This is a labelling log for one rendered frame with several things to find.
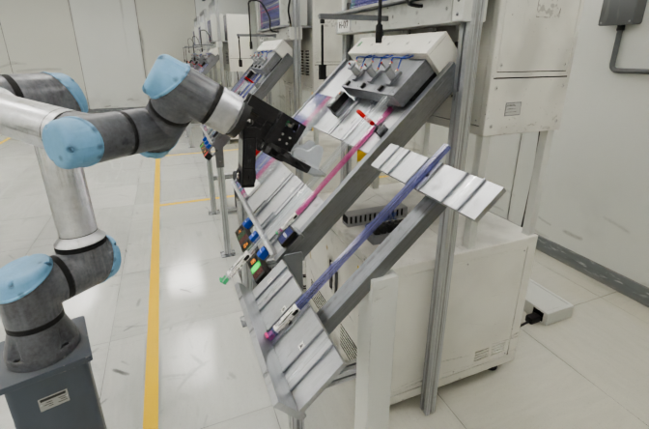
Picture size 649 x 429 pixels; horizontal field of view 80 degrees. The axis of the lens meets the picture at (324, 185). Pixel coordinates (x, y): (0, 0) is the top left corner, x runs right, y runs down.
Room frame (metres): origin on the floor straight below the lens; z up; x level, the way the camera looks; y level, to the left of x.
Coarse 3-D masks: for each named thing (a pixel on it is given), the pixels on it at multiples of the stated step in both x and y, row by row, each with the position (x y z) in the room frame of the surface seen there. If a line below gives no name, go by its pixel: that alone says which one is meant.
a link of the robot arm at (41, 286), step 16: (32, 256) 0.81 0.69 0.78; (48, 256) 0.81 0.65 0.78; (0, 272) 0.75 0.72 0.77; (16, 272) 0.75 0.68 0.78; (32, 272) 0.74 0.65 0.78; (48, 272) 0.77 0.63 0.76; (64, 272) 0.80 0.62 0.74; (0, 288) 0.71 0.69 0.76; (16, 288) 0.72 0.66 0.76; (32, 288) 0.73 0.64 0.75; (48, 288) 0.76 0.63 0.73; (64, 288) 0.78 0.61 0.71; (0, 304) 0.71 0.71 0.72; (16, 304) 0.71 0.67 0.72; (32, 304) 0.72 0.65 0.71; (48, 304) 0.75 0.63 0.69; (16, 320) 0.71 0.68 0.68; (32, 320) 0.72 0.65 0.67; (48, 320) 0.74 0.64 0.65
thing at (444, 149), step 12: (444, 144) 0.74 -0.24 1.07; (432, 168) 0.72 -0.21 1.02; (420, 180) 0.71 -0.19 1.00; (408, 192) 0.70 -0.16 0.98; (396, 204) 0.69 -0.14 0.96; (384, 216) 0.68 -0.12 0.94; (372, 228) 0.67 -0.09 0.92; (360, 240) 0.66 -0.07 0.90; (348, 252) 0.65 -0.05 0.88; (336, 264) 0.65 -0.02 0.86; (324, 276) 0.64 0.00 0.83; (312, 288) 0.63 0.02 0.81; (300, 300) 0.62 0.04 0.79
